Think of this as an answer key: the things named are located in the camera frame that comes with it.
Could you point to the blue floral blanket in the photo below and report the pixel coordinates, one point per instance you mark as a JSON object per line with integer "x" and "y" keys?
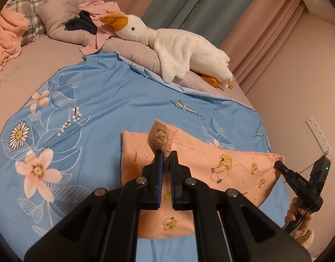
{"x": 101, "y": 92}

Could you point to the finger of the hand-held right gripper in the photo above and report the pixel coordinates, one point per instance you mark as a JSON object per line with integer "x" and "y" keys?
{"x": 282, "y": 167}

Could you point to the person's right hand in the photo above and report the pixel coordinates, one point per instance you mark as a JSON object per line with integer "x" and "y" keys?
{"x": 293, "y": 211}

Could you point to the pink curtain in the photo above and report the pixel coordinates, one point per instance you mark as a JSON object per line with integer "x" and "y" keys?
{"x": 265, "y": 27}

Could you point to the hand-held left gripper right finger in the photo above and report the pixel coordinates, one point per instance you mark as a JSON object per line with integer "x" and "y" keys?
{"x": 172, "y": 178}

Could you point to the grey plaid pillow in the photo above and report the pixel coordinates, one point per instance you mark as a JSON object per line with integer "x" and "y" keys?
{"x": 39, "y": 13}

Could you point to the person's right forearm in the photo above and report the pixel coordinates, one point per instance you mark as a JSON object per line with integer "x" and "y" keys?
{"x": 304, "y": 237}

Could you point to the dark navy cloth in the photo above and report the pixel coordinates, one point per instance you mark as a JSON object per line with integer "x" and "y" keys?
{"x": 81, "y": 23}

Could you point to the white power strip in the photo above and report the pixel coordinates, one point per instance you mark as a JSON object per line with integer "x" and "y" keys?
{"x": 319, "y": 135}

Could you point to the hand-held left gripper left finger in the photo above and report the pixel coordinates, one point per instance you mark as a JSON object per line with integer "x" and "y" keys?
{"x": 158, "y": 177}

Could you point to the pile of pink clothes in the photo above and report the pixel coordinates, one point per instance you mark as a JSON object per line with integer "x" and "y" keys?
{"x": 7, "y": 41}

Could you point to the pink cartoon print garment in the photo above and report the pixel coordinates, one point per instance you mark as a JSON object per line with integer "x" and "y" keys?
{"x": 233, "y": 166}

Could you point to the grey blue curtain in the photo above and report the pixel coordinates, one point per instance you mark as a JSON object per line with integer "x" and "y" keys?
{"x": 189, "y": 8}

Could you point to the white goose plush toy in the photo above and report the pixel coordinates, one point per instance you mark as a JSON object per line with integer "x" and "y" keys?
{"x": 183, "y": 51}

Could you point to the pink garment on pillow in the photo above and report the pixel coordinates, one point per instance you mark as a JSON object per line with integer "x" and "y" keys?
{"x": 101, "y": 8}

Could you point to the long mauve pillow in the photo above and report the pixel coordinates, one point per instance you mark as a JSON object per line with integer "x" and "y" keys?
{"x": 140, "y": 56}

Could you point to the pink bed sheet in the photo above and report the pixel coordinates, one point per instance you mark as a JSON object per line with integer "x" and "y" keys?
{"x": 41, "y": 54}

